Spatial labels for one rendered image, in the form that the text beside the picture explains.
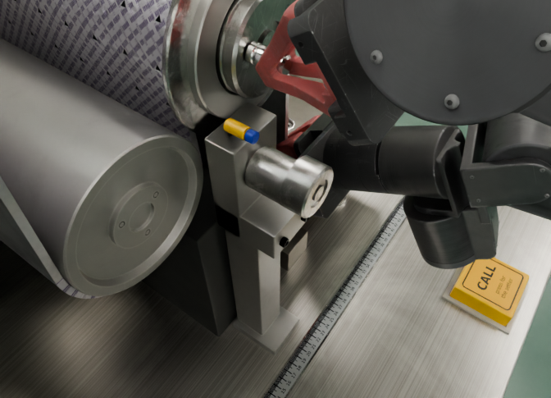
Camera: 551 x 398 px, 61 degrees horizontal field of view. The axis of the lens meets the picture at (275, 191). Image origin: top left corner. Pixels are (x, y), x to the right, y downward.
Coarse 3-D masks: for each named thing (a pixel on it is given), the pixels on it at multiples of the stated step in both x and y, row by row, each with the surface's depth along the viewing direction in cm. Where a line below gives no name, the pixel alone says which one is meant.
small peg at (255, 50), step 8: (248, 48) 29; (256, 48) 29; (264, 48) 29; (248, 56) 29; (256, 56) 29; (288, 56) 28; (256, 64) 29; (280, 64) 28; (288, 64) 29; (280, 72) 28; (288, 72) 29
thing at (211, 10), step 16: (208, 0) 26; (224, 0) 27; (208, 16) 27; (224, 16) 28; (192, 32) 27; (208, 32) 28; (192, 48) 28; (208, 48) 28; (192, 64) 28; (208, 64) 29; (192, 80) 29; (208, 80) 30; (208, 96) 30; (224, 96) 32; (240, 96) 34; (224, 112) 33
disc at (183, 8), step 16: (176, 0) 25; (192, 0) 26; (176, 16) 26; (192, 16) 27; (176, 32) 26; (176, 48) 27; (176, 64) 28; (176, 80) 28; (176, 96) 29; (192, 96) 30; (176, 112) 30; (192, 112) 31; (208, 112) 32; (192, 128) 32; (208, 128) 33
